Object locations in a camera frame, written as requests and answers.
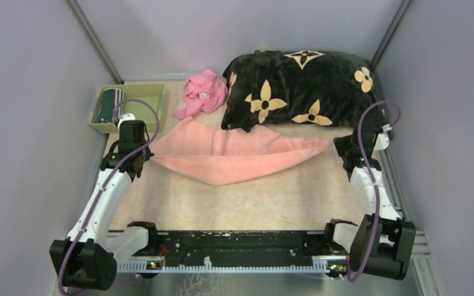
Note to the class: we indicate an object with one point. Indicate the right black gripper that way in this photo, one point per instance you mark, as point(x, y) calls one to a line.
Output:
point(339, 142)

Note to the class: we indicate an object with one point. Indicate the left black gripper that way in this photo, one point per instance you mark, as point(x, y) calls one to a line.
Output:
point(148, 153)

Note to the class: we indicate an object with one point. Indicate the green white striped towel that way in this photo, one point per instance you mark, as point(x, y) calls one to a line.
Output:
point(109, 99)

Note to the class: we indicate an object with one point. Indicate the black blanket with beige flowers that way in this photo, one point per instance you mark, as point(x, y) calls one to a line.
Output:
point(325, 88)

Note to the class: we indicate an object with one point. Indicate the light salmon pink towel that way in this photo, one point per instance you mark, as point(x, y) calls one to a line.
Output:
point(223, 157)

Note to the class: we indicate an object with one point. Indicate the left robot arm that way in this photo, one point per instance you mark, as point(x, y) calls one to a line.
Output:
point(84, 259)

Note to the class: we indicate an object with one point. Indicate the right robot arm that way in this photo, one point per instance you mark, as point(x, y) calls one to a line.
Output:
point(382, 243)

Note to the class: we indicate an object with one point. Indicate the green perforated plastic basket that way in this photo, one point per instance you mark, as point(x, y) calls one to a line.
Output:
point(145, 101)

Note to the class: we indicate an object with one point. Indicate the bright pink crumpled towel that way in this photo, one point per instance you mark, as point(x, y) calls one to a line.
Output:
point(204, 92)

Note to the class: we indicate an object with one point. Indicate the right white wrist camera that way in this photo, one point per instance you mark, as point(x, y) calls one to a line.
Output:
point(383, 138)

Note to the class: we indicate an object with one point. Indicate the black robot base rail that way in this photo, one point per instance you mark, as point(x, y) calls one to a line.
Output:
point(294, 252)

